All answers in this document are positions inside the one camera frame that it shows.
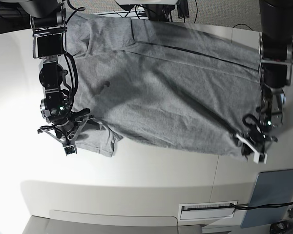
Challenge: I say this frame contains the grey T-shirt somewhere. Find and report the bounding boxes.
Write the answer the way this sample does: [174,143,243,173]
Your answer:
[67,14,261,160]

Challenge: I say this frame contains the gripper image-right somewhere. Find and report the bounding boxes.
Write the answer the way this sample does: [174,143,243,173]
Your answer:
[235,114,278,164]

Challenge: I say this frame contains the black device bottom right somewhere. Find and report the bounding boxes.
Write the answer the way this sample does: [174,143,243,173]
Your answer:
[270,220,293,234]

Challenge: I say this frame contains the black cable at tablet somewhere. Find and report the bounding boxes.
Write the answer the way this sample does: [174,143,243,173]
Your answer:
[230,201,293,210]

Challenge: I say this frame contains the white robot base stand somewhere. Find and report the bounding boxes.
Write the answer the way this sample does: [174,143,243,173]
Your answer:
[115,0,189,22]

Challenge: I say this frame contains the white table cable grommet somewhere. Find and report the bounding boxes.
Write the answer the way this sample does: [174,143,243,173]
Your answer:
[177,200,238,221]

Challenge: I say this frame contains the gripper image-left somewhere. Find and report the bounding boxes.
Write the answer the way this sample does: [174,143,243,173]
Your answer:
[37,108,93,155]

